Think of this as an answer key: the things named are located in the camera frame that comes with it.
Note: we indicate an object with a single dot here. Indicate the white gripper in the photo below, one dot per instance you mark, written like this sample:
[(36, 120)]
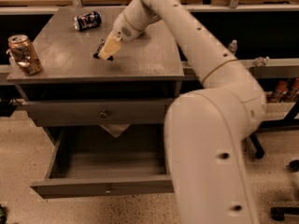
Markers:
[(121, 30)]

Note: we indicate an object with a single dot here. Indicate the dark blue rxbar wrapper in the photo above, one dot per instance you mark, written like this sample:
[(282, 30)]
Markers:
[(96, 54)]

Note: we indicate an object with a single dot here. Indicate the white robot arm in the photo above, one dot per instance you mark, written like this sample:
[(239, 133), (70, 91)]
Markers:
[(204, 129)]

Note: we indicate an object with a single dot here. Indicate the grey wooden drawer cabinet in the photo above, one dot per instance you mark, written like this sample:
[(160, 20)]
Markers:
[(147, 68)]

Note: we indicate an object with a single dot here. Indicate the closed grey top drawer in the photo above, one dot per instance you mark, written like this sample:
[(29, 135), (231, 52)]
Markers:
[(96, 112)]

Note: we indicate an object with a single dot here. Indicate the white paper under drawer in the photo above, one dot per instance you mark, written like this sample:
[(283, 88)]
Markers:
[(115, 130)]

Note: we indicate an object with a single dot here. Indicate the open grey middle drawer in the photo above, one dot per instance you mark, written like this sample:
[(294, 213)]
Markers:
[(88, 161)]

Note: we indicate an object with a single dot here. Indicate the blue crushed soda can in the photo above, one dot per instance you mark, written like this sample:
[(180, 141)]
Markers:
[(87, 21)]

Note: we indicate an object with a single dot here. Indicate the orange crushed soda can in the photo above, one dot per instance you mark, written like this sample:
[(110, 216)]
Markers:
[(24, 54)]

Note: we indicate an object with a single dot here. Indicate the clear plastic water bottle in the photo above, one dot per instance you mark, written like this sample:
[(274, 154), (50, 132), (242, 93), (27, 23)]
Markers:
[(233, 46)]

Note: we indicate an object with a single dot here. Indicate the crumpled clear plastic wrap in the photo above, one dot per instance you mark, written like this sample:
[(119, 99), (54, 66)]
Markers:
[(261, 61)]

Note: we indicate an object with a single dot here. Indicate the orange bottles under shelf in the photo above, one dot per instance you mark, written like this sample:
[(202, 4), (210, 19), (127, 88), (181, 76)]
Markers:
[(285, 90)]

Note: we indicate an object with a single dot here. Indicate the black metal stand leg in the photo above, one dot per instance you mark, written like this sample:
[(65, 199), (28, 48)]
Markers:
[(259, 153)]

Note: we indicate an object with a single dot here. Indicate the black chair base caster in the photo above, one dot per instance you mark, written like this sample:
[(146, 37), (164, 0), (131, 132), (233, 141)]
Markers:
[(279, 213)]

